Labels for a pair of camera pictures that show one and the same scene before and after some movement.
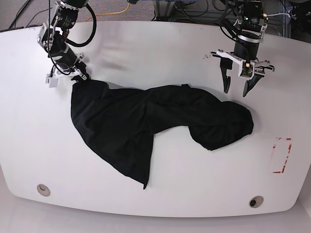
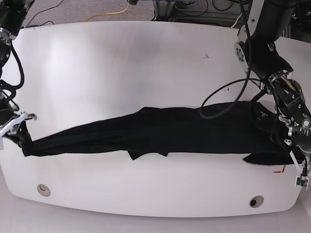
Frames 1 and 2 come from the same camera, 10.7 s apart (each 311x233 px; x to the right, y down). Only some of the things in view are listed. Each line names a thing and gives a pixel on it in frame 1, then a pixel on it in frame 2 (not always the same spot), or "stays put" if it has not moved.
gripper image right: [246, 53] → [299, 137]
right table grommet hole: [256, 201] stays put
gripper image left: [66, 60] → [15, 123]
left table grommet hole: [43, 190] stays put
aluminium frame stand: [164, 10] stays put
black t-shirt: [121, 123] → [249, 128]
